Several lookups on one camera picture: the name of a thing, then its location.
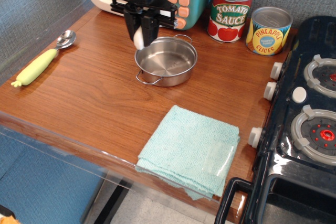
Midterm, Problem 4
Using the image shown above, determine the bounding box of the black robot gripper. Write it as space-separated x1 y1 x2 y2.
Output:
111 0 177 47

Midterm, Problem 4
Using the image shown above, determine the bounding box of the red and white plush mushroom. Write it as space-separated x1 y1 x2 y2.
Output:
133 26 145 50

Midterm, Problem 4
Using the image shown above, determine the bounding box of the small steel pot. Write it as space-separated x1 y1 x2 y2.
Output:
134 34 198 87

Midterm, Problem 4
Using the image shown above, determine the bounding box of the tomato sauce can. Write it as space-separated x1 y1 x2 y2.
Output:
207 0 253 42

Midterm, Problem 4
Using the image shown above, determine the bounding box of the pineapple slices can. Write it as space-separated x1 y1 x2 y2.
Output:
246 6 293 56

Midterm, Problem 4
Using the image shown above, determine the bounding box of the light blue folded cloth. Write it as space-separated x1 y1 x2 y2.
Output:
135 105 240 200

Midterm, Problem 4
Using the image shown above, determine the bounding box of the black toy stove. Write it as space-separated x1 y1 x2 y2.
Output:
215 16 335 223

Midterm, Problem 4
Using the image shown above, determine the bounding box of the spoon with green handle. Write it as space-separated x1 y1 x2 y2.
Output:
11 30 76 88

